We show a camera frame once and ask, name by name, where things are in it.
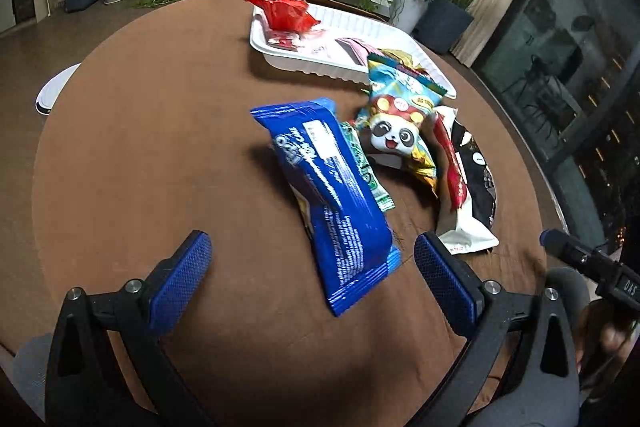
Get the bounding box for gold snack packet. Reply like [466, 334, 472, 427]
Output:
[380, 49, 427, 80]

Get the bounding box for clear snack packet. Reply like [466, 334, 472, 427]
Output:
[300, 29, 351, 58]

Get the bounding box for blue snack packet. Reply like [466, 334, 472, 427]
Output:
[249, 98, 402, 318]

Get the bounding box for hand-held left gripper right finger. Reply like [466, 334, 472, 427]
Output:
[414, 231, 581, 427]

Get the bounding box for white foam tray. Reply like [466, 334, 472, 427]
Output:
[249, 1, 458, 100]

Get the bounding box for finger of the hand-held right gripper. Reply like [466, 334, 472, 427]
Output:
[539, 228, 618, 288]

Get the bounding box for glass sliding door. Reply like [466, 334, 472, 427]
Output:
[470, 0, 640, 258]

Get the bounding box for panda print snack packet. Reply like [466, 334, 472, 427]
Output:
[355, 54, 448, 198]

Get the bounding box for person's right hand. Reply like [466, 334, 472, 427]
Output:
[575, 301, 640, 388]

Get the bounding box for pink snack packet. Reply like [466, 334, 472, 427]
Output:
[334, 37, 372, 70]

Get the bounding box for white round appliance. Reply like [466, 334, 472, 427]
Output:
[35, 63, 82, 115]

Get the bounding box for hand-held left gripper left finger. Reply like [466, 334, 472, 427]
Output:
[45, 229, 213, 427]

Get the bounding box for green snack packet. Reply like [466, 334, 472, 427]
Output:
[340, 121, 396, 212]

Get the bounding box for white and red snack packet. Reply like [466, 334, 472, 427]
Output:
[432, 107, 500, 255]

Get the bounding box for black snack packet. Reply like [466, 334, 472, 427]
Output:
[452, 119, 498, 228]

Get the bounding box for person's grey trousers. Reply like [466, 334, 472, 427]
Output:
[0, 267, 593, 427]

